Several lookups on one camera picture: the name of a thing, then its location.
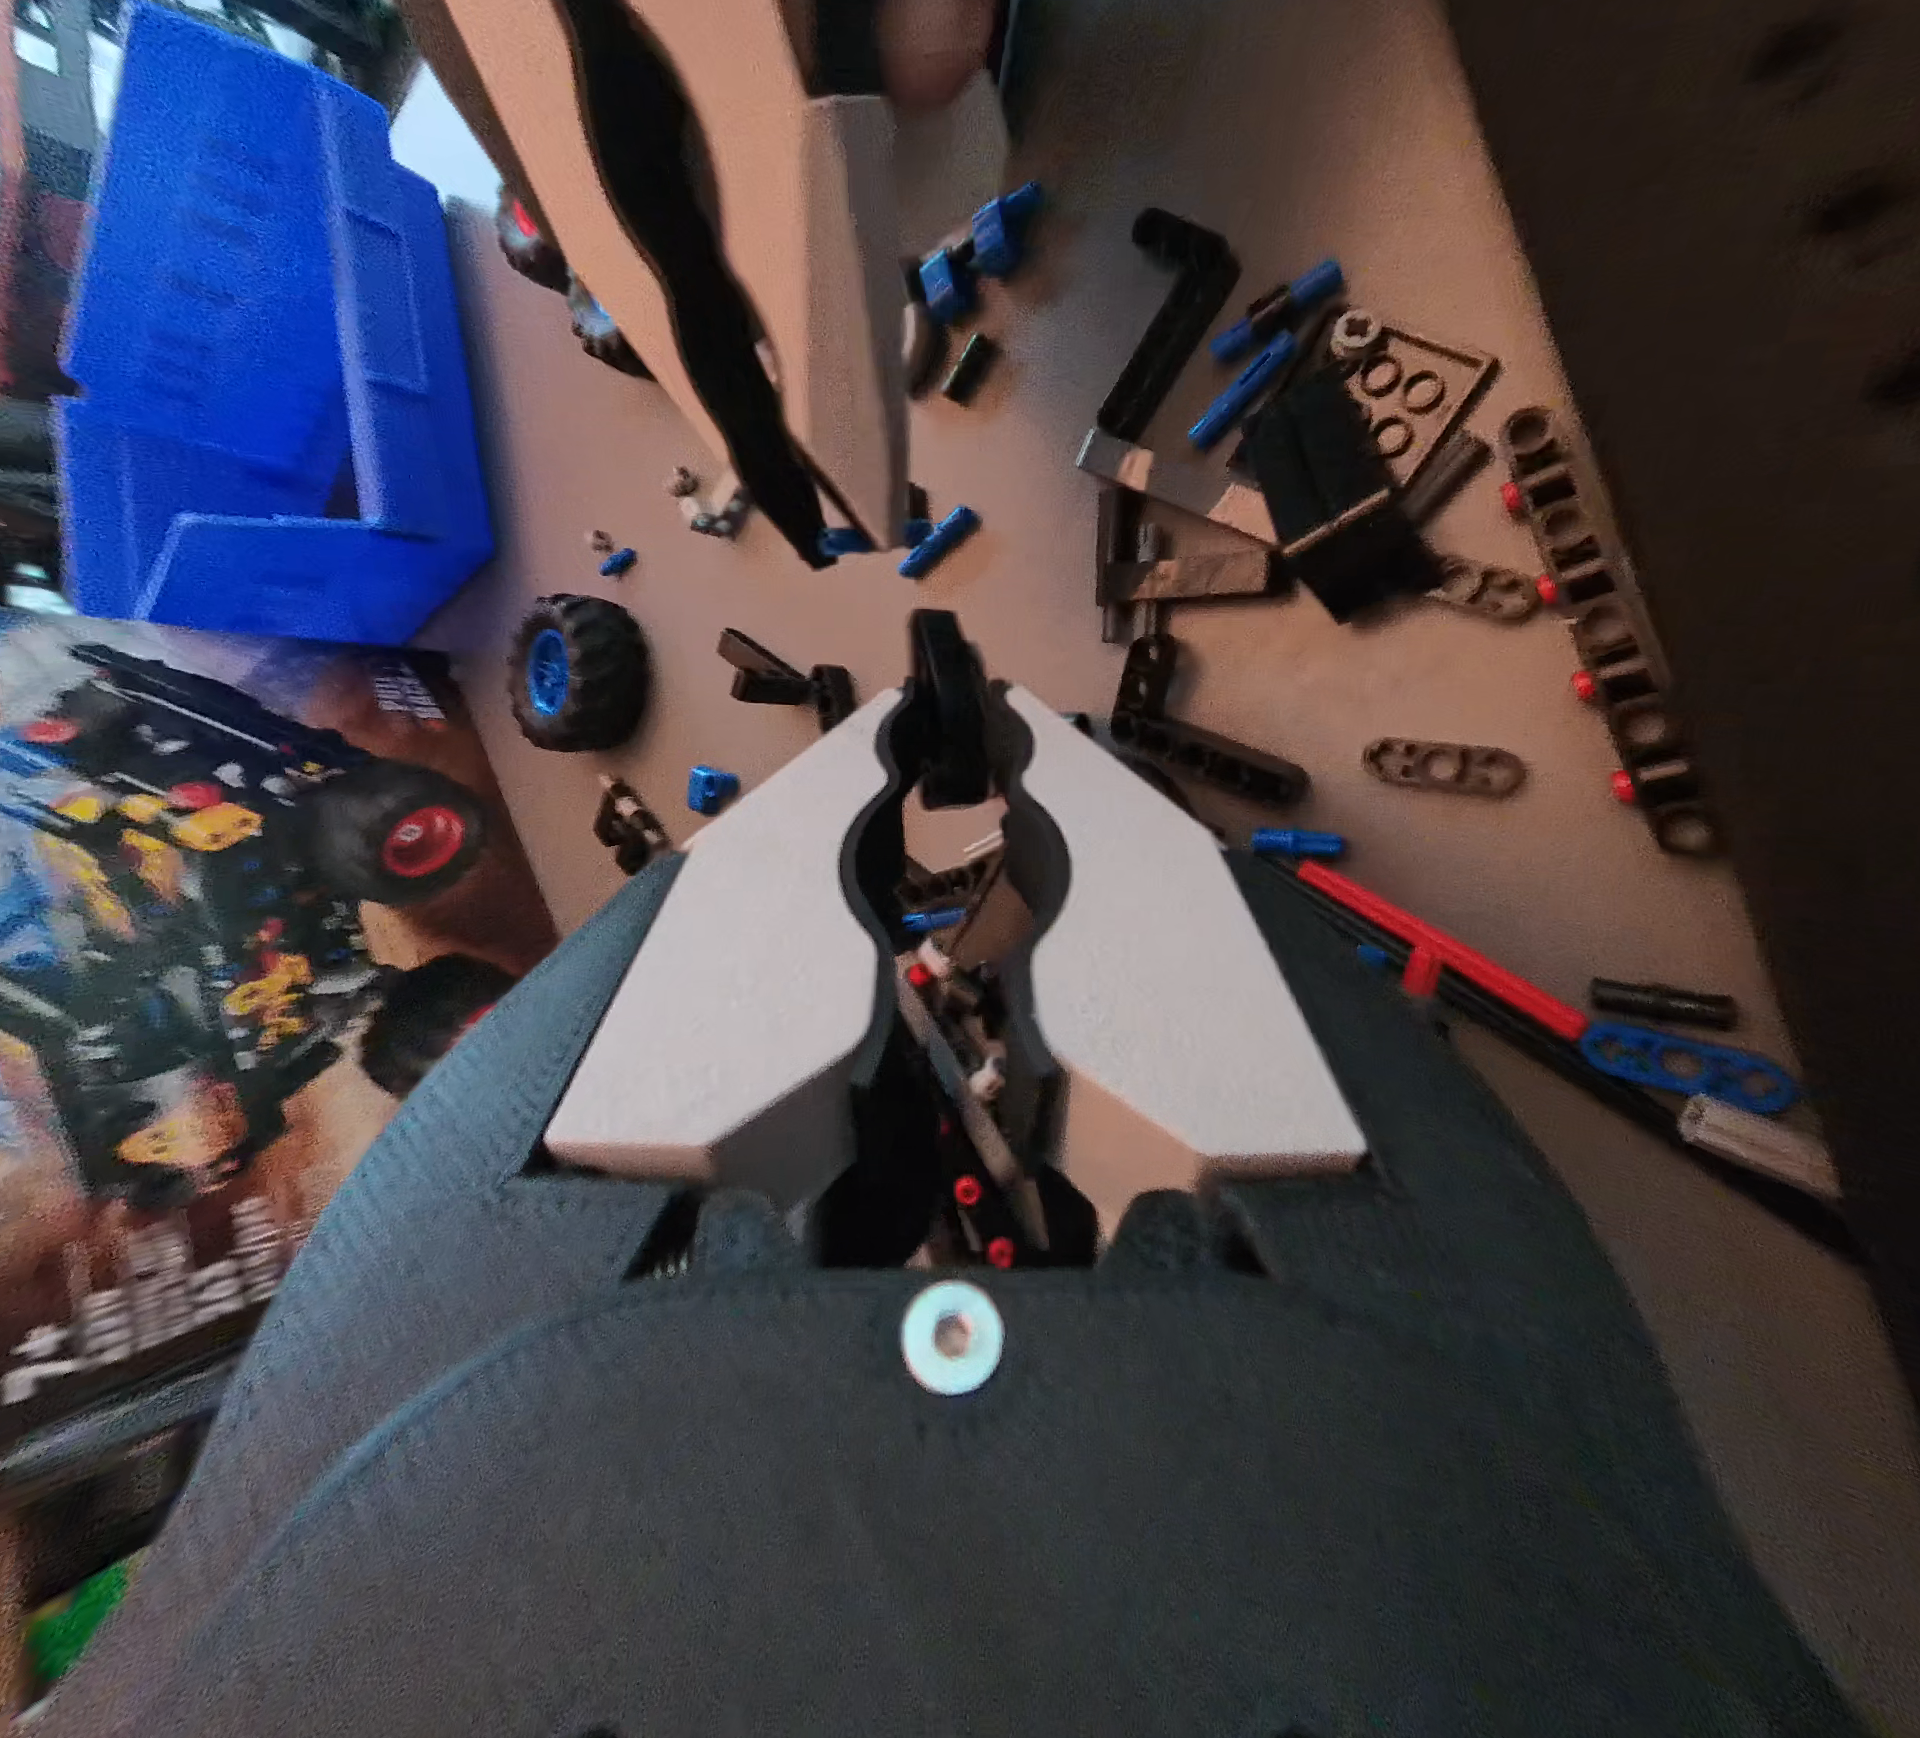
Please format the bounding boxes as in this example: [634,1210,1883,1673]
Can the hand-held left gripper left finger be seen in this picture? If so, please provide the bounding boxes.
[543,690,920,1199]

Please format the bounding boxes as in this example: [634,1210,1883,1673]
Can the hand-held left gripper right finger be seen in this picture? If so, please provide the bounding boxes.
[993,683,1374,1213]

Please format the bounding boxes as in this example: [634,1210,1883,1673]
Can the small black toy assembly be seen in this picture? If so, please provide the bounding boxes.
[902,611,1011,809]

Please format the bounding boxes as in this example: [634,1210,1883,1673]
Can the grey desk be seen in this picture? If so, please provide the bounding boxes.
[392,0,1920,1499]

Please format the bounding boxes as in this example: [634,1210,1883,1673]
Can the person's right hand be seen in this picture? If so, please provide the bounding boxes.
[872,0,1011,112]

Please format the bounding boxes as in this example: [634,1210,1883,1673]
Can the black tire red rim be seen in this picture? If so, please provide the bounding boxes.
[490,178,572,294]

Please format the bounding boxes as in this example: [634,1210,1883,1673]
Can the red toy axle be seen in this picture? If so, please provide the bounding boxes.
[1285,853,1598,1042]

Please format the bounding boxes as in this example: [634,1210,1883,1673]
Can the black tire blue rim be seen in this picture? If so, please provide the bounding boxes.
[506,593,653,752]
[563,269,656,383]

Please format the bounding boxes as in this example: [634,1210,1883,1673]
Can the short dark toy beam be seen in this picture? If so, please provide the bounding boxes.
[1366,733,1529,803]

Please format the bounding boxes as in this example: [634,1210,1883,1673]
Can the plain blue plastic bin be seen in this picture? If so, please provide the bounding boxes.
[57,0,499,649]

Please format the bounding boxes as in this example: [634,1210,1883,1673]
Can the dark grey toy panel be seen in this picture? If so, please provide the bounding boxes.
[1081,435,1291,606]

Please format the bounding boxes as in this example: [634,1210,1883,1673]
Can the blue toy beam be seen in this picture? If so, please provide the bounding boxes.
[1581,1019,1805,1117]

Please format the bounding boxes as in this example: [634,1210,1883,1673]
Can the toy truck set box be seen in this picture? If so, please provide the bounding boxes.
[0,612,572,1455]

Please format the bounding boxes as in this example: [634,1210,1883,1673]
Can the black beam with red pins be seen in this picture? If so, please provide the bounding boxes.
[1497,404,1729,860]

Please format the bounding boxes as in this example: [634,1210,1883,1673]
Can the black triangular toy panel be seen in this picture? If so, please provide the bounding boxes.
[1244,307,1504,625]

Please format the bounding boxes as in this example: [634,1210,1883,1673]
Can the light grey toy tube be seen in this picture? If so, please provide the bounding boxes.
[1682,1094,1849,1202]

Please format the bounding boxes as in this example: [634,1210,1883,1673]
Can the black dotted mat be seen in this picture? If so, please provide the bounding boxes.
[1374,0,1920,1393]

